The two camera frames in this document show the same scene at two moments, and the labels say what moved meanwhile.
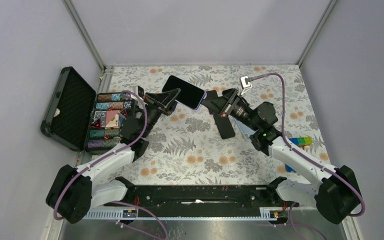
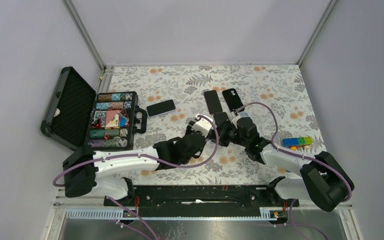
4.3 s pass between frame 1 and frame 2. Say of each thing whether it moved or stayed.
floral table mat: stayed
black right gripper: moved
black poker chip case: stayed
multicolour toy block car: stayed
